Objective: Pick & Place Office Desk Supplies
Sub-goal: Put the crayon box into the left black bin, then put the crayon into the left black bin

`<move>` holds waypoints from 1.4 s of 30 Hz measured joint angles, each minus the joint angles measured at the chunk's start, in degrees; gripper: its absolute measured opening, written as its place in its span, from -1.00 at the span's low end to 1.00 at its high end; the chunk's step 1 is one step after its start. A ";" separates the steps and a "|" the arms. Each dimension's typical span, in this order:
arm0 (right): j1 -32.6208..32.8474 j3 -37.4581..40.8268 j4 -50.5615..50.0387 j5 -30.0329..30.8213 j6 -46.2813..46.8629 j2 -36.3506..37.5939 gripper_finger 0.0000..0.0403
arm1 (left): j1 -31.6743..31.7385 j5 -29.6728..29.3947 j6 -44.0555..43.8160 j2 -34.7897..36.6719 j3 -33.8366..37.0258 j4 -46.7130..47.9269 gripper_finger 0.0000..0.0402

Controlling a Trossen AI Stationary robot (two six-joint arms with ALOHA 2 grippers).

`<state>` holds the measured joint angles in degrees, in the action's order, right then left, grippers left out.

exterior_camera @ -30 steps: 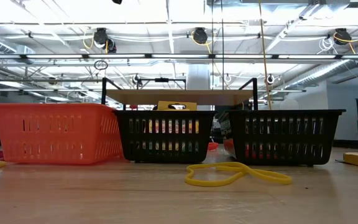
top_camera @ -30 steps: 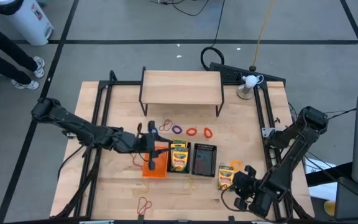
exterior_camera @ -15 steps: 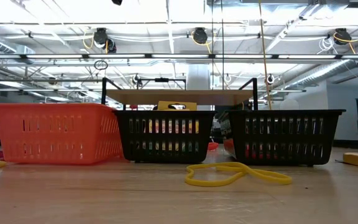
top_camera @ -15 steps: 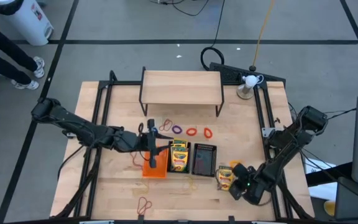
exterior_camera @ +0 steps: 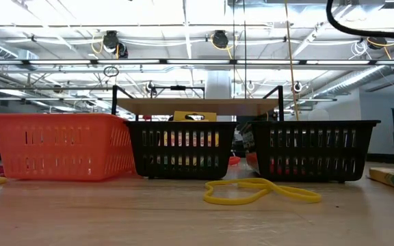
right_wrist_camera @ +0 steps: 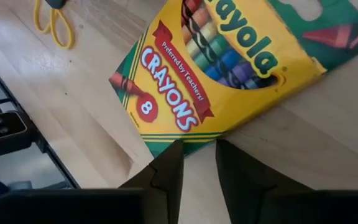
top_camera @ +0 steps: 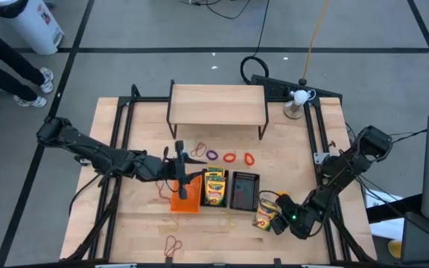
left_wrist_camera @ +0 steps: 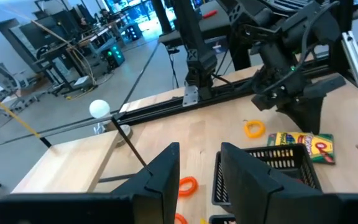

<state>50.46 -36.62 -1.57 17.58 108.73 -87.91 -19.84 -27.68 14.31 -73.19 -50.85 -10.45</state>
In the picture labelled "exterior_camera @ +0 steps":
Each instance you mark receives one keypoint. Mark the long ceiling light bar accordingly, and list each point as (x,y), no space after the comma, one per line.
(183,61)

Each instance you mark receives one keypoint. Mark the black plastic basket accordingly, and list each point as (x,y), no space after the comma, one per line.
(313,124)
(183,125)

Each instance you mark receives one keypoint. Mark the wooden shelf riser black legs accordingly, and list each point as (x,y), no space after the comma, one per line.
(200,106)

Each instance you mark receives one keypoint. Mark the orange plastic basket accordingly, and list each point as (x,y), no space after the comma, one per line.
(63,119)

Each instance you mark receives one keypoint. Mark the orange spiral coil wristband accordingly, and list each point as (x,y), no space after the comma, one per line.
(234,160)

